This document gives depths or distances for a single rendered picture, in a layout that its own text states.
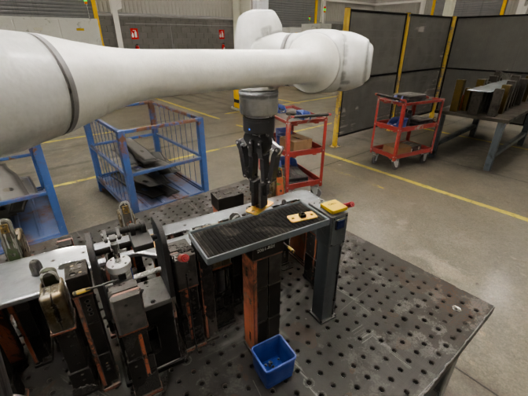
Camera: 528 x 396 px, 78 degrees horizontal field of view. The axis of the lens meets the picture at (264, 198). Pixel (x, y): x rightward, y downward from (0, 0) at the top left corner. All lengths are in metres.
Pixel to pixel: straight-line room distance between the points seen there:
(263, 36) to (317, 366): 0.94
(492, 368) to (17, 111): 2.33
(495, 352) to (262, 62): 2.21
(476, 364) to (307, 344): 1.31
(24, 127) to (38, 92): 0.03
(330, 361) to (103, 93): 1.01
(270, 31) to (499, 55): 7.33
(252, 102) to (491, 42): 7.39
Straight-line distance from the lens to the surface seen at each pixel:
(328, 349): 1.20
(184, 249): 0.98
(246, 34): 0.72
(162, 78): 0.47
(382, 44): 6.15
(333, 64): 0.63
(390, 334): 1.32
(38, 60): 0.36
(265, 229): 0.88
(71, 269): 0.94
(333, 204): 1.03
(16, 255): 1.32
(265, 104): 0.73
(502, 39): 7.93
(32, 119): 0.35
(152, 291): 1.03
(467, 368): 2.30
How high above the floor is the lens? 1.63
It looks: 26 degrees down
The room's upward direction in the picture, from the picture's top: straight up
